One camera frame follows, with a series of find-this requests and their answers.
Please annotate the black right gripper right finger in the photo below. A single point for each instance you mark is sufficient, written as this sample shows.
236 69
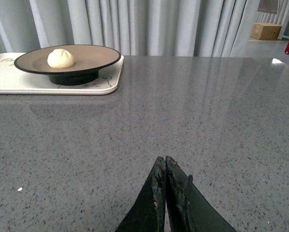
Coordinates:
188 210

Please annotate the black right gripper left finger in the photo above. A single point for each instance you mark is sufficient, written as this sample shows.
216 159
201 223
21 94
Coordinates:
148 212

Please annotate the beige plate with black rim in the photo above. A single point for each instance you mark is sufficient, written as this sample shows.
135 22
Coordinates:
89 60

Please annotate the white steamed bun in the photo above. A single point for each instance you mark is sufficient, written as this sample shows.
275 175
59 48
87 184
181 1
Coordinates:
60 59

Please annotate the white rectangular tray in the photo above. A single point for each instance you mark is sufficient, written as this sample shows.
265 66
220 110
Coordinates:
15 81

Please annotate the grey curtain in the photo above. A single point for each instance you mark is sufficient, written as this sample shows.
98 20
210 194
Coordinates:
201 28

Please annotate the brown cardboard box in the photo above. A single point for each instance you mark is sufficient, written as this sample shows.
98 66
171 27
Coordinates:
265 31

